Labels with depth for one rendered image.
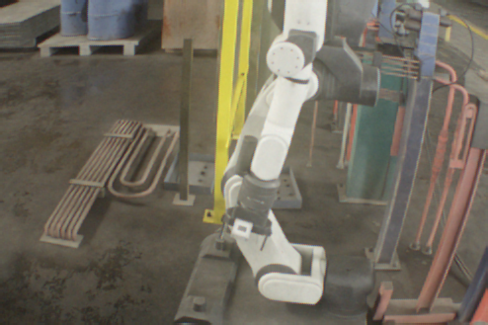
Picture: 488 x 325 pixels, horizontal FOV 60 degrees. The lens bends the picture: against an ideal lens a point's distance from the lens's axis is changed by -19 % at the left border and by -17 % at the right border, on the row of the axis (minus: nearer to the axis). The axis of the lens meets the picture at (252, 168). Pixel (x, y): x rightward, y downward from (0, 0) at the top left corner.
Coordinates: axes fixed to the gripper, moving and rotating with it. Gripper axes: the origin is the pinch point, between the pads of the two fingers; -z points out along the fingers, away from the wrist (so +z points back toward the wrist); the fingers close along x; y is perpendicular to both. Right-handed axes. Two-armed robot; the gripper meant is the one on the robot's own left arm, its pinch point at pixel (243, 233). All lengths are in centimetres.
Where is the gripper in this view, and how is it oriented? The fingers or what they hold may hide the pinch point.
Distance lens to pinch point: 130.2
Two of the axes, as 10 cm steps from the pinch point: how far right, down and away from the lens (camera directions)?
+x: -9.5, -3.0, 0.0
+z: 2.6, -8.4, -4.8
